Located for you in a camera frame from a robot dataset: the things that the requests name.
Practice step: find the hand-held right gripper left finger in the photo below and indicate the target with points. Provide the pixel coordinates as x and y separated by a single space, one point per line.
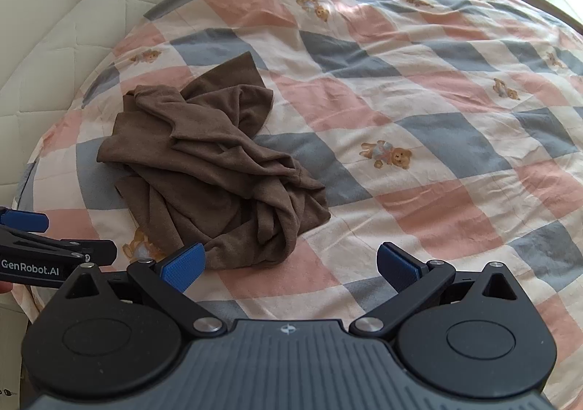
184 266

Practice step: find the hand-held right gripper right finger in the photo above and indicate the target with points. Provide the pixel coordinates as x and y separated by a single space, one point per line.
397 268

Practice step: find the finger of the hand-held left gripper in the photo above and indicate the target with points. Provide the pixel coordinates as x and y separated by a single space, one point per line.
93 250
27 221

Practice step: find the brown garment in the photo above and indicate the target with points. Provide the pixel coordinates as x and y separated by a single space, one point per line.
205 164

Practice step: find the checkered bear print blanket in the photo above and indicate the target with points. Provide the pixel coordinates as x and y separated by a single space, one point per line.
410 73

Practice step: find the white quilted mattress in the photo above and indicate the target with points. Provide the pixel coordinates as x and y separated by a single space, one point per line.
68 27

